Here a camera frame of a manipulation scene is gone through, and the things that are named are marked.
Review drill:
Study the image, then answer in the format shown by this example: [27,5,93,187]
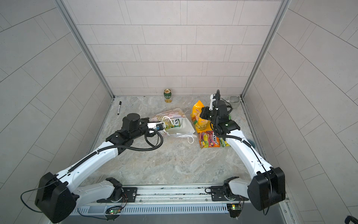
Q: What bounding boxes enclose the white paper bag pig print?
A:
[150,108,196,144]

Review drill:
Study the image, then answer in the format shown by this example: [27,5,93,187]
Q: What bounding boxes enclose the orange yellow snack bag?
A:
[191,100,204,124]

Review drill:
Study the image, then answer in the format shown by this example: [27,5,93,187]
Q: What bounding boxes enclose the large yellow snack bag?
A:
[194,119,212,133]

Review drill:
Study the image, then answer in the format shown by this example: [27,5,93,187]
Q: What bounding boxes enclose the orange blue snack bag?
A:
[198,131,220,148]

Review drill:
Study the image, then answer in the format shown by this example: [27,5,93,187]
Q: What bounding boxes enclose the green savoria snack bag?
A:
[219,138,230,147]

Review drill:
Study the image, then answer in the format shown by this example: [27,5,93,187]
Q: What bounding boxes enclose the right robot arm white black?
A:
[200,91,286,214]

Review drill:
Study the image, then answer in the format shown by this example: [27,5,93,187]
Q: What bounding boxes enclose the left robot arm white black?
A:
[34,113,166,224]

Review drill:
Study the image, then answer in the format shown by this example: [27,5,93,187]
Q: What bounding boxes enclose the dark green snack bag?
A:
[164,117,183,130]

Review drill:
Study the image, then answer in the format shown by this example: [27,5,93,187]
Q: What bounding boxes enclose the striped ceramic mug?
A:
[229,96,241,109]

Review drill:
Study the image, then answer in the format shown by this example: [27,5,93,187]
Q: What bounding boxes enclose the green drink can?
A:
[164,89,172,103]

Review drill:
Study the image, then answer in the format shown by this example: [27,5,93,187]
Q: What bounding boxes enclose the teal ceramic cup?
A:
[248,139,256,148]

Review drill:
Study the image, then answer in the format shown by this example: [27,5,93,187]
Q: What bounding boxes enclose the right circuit board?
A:
[227,203,242,218]

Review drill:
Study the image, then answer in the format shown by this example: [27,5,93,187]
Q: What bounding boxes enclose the circuit board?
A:
[105,206,123,215]
[227,203,242,218]

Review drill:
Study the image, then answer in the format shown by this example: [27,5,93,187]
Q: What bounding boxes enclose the left circuit board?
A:
[105,206,123,215]

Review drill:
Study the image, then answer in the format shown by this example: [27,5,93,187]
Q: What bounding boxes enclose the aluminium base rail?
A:
[55,183,289,206]

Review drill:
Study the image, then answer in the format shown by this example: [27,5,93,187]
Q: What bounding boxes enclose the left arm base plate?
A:
[96,187,138,203]

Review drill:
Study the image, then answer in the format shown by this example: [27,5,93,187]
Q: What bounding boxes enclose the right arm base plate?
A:
[209,185,243,202]

